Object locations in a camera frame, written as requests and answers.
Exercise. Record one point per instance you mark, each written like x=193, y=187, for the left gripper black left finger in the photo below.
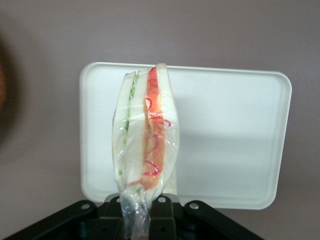
x=111, y=220

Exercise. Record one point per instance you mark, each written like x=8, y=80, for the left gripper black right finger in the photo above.
x=162, y=220

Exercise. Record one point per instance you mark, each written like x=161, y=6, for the plastic-wrapped triangle sandwich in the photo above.
x=135, y=137

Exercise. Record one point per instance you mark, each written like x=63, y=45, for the cream rectangular plastic tray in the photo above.
x=225, y=137

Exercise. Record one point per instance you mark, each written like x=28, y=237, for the empty round brown wicker basket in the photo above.
x=2, y=87

